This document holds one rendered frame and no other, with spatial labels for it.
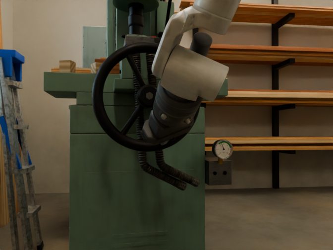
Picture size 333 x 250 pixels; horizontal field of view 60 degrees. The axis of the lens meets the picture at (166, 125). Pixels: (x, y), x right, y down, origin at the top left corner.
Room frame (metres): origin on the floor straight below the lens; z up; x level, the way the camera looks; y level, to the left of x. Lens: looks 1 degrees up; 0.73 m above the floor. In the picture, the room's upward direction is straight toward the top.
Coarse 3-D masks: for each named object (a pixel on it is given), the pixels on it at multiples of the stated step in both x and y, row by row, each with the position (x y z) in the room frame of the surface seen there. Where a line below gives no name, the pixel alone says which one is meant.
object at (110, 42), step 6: (108, 0) 1.25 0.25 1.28; (108, 6) 1.25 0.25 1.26; (108, 12) 1.25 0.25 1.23; (114, 12) 1.26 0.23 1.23; (108, 18) 1.25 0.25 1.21; (114, 18) 1.26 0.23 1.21; (108, 24) 1.25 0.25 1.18; (114, 24) 1.26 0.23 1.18; (108, 30) 1.25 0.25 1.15; (114, 30) 1.26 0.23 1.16; (108, 36) 1.25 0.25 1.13; (114, 36) 1.26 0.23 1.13; (108, 42) 1.25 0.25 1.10; (114, 42) 1.26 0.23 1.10; (108, 48) 1.25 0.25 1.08; (114, 48) 1.26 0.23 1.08; (108, 54) 1.25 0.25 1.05
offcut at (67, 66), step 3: (66, 60) 0.91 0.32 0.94; (69, 60) 0.91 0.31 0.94; (60, 63) 0.91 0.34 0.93; (63, 63) 0.91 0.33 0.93; (66, 63) 0.91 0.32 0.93; (69, 63) 0.91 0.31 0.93; (72, 63) 0.92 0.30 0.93; (75, 63) 0.94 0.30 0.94; (60, 66) 0.91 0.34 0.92; (63, 66) 0.91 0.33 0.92; (66, 66) 0.91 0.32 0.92; (69, 66) 0.91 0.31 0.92; (72, 66) 0.92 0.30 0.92; (75, 66) 0.94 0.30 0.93; (60, 69) 0.91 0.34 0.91; (63, 69) 0.91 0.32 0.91; (66, 69) 0.91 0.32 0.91; (69, 69) 0.91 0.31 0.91; (72, 69) 0.92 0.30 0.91; (75, 69) 0.94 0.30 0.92; (75, 72) 0.94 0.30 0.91
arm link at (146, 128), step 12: (156, 108) 0.56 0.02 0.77; (156, 120) 0.59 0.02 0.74; (168, 120) 0.56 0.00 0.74; (180, 120) 0.55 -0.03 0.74; (192, 120) 0.66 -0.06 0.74; (144, 132) 0.62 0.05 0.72; (156, 132) 0.61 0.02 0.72; (168, 132) 0.62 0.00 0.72; (180, 132) 0.65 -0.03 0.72; (156, 144) 0.63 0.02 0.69
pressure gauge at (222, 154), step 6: (216, 144) 0.92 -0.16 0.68; (222, 144) 0.92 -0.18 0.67; (228, 144) 0.93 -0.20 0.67; (216, 150) 0.92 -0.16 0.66; (222, 150) 0.92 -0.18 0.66; (228, 150) 0.93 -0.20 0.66; (216, 156) 0.94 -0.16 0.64; (222, 156) 0.92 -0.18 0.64; (228, 156) 0.93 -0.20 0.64; (222, 162) 0.95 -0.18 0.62
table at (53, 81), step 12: (48, 72) 0.88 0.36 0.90; (60, 72) 0.88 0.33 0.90; (72, 72) 0.89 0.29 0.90; (48, 84) 0.88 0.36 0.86; (60, 84) 0.88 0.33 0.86; (72, 84) 0.89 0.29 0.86; (84, 84) 0.90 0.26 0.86; (108, 84) 0.91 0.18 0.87; (120, 84) 0.83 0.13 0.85; (132, 84) 0.83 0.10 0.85; (60, 96) 1.02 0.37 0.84; (72, 96) 1.02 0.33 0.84
